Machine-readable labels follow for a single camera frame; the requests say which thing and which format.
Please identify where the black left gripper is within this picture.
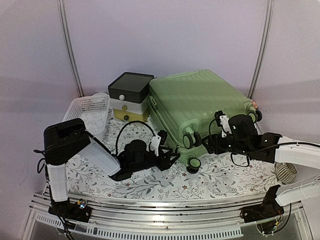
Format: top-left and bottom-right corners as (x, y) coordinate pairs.
(130, 147), (181, 173)

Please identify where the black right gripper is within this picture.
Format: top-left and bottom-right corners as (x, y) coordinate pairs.
(202, 133), (251, 157)

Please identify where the green hard-shell suitcase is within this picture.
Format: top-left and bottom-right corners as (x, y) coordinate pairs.
(148, 69), (262, 173)

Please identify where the drawer cabinet with dark top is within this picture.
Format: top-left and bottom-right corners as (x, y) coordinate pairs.
(108, 72), (154, 122)

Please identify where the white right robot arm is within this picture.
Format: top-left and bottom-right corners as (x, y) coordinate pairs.
(202, 111), (320, 223)

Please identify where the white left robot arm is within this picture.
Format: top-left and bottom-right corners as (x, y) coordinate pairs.
(34, 118), (180, 223)

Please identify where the floral white tablecloth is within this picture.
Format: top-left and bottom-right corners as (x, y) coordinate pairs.
(47, 98), (281, 202)

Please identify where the white plastic mesh basket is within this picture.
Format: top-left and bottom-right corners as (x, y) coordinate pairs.
(62, 92), (110, 141)

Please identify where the aluminium front rail frame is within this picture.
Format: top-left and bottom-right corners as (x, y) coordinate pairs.
(19, 188), (315, 240)

